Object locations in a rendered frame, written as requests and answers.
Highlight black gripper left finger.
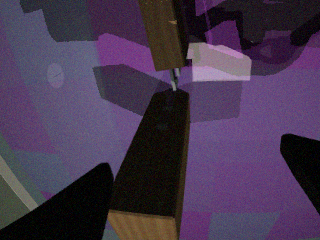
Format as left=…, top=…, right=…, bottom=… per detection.
left=0, top=163, right=113, bottom=240

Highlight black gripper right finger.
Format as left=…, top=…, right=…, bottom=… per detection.
left=280, top=133, right=320, bottom=215

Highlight dark wooden post with slot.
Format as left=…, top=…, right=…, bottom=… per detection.
left=107, top=92, right=191, bottom=240

